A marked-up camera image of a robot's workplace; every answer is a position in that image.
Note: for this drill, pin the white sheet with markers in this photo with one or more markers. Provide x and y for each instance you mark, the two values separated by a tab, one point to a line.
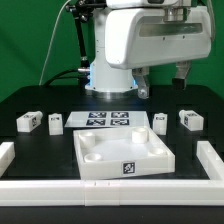
83	119

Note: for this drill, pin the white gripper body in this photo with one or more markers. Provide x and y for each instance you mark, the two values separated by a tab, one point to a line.
137	38

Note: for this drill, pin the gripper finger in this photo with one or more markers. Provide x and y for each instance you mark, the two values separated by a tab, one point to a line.
141	79
183	69

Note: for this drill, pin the white square tabletop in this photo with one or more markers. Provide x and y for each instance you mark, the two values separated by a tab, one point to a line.
110	153

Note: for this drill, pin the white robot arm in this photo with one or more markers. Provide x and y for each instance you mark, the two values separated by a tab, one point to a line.
110	82

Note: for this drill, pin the white U-shaped fence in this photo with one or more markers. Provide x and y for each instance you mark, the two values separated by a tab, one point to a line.
123	192

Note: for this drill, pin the black camera stand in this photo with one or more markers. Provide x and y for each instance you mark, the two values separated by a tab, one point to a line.
82	11

